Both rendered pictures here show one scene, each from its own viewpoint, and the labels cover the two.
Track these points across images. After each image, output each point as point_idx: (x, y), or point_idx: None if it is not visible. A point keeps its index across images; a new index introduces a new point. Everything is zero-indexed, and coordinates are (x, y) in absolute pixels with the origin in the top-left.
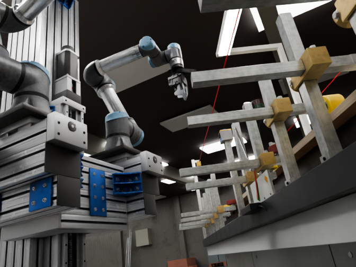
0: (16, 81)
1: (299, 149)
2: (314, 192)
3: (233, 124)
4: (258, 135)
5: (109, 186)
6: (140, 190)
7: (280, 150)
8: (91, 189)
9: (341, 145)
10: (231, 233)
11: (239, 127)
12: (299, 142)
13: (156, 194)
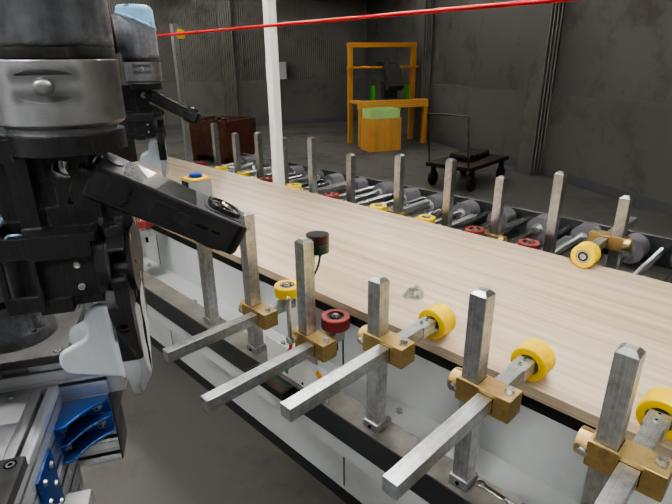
0: None
1: (359, 318)
2: (425, 492)
3: (245, 220)
4: (313, 298)
5: (57, 460)
6: (109, 425)
7: (373, 389)
8: None
9: (422, 354)
10: (174, 321)
11: (254, 224)
12: (362, 312)
13: (121, 397)
